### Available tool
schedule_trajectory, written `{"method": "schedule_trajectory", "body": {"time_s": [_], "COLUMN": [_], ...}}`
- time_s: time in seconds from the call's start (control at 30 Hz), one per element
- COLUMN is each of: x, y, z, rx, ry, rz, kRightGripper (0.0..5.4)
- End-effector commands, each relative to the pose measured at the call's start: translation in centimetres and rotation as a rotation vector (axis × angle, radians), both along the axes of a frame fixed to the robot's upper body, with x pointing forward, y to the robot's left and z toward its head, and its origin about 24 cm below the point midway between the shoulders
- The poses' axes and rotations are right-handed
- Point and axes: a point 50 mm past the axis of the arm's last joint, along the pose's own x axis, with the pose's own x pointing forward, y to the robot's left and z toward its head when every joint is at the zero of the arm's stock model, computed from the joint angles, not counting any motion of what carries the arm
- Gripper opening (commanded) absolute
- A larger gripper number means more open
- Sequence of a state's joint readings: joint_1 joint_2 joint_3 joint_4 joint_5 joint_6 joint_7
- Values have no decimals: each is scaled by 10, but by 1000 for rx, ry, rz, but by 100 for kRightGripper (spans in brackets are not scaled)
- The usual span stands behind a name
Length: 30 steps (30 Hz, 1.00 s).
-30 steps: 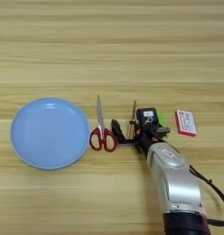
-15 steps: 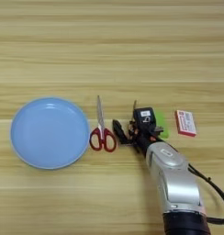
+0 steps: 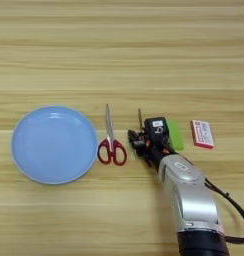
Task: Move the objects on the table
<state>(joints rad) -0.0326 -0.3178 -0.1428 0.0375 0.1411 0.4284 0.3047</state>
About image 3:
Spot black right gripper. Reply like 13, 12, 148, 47
127, 128, 177, 168

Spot wooden handled screwdriver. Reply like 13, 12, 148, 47
137, 108, 144, 132

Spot red handled scissors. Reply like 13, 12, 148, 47
96, 103, 128, 167

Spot red white card box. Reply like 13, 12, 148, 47
190, 119, 216, 150

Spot green rectangular block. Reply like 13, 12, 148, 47
165, 119, 186, 152

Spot round blue plate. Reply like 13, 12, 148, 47
10, 105, 99, 186

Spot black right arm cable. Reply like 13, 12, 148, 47
203, 177, 244, 245

